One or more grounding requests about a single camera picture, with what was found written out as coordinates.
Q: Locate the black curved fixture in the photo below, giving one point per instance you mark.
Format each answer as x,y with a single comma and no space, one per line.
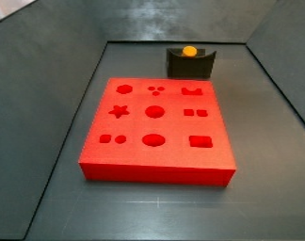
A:
185,67

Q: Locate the red foam shape block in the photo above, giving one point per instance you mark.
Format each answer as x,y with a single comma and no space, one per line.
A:
158,133

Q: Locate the yellow oval cylinder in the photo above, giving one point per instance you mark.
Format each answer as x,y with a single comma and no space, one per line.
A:
189,51

